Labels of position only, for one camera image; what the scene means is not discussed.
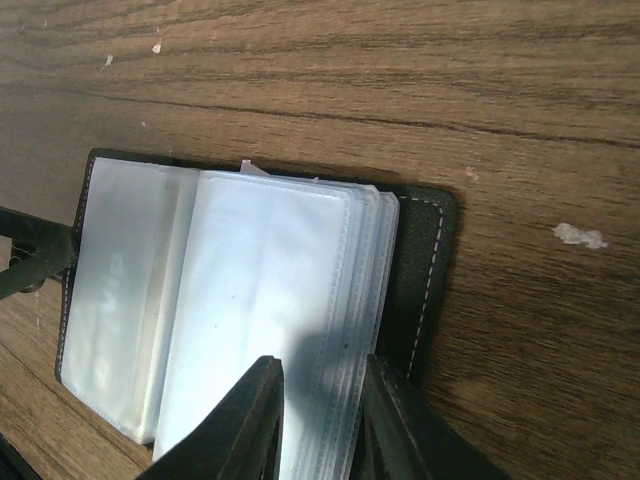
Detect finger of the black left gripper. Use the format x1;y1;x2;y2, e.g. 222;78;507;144
1;207;78;299

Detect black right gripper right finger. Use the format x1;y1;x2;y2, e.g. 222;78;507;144
357;355;508;479

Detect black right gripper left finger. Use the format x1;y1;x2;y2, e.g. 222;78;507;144
139;356;284;480

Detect black leather card holder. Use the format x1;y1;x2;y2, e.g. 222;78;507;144
56;149;458;479

